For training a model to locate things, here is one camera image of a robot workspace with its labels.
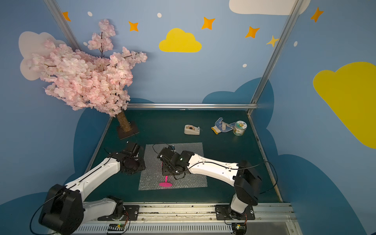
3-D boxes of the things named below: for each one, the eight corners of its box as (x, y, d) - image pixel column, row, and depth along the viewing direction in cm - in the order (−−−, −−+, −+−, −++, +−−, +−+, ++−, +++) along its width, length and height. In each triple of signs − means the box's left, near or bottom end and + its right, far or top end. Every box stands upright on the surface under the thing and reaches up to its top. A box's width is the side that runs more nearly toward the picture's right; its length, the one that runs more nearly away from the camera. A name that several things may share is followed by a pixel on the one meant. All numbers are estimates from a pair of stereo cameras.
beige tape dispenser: (184, 134, 108) (184, 132, 105) (184, 126, 112) (184, 124, 110) (199, 134, 108) (200, 132, 105) (199, 127, 112) (199, 124, 110)
